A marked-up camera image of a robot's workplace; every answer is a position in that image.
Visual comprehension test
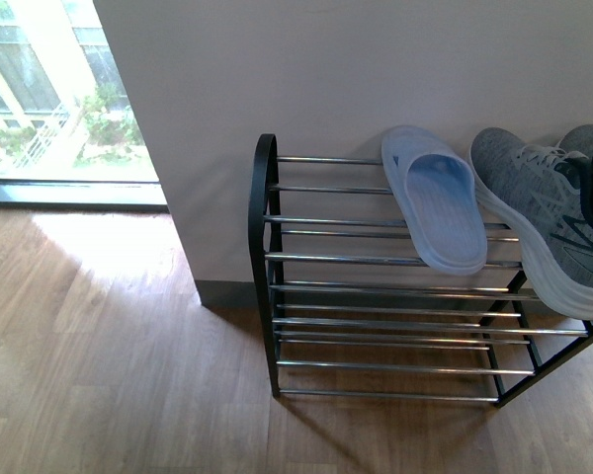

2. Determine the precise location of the light blue slide slipper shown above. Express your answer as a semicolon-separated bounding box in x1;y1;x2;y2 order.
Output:
381;126;487;276

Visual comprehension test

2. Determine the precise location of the black metal shoe rack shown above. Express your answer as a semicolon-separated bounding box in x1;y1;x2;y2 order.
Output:
248;134;593;406

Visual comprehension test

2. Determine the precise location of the dark window frame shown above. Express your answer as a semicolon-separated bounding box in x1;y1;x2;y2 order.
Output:
0;179;169;213

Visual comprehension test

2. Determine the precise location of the grey sneaker navy lining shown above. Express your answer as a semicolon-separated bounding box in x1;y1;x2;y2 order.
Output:
469;127;593;321

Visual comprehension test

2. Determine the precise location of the grey sneaker with laces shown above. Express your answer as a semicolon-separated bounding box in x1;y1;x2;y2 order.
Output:
557;124;593;158

